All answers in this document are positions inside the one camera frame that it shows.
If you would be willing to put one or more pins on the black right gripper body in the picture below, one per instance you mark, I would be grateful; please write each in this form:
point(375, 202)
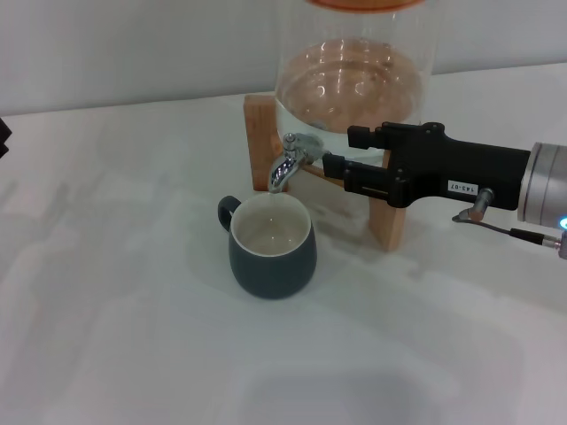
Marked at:
point(443, 168)

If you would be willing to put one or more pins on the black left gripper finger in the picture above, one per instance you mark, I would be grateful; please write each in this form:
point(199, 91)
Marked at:
point(4, 133)

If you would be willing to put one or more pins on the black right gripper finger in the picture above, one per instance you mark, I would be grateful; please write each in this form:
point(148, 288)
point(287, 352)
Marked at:
point(365, 138)
point(367, 181)

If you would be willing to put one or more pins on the dark grey ceramic mug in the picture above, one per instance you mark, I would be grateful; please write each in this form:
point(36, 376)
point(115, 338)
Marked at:
point(274, 270)

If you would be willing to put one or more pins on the chrome metal faucet tap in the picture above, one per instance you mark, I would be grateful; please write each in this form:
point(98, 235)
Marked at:
point(283, 170)

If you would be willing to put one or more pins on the clear glass water dispenser jar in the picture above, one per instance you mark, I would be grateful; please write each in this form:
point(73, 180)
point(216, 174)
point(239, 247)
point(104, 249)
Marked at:
point(354, 88)

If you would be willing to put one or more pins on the wooden dispenser stand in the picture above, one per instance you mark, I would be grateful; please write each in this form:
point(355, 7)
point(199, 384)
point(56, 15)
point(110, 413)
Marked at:
point(259, 141)

